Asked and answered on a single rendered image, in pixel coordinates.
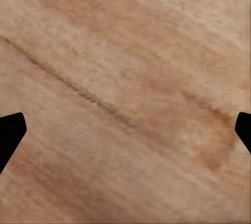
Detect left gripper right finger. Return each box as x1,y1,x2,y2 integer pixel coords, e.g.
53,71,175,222
235,112,251,153

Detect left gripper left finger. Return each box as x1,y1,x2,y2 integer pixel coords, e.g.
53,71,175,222
0,112,27,174

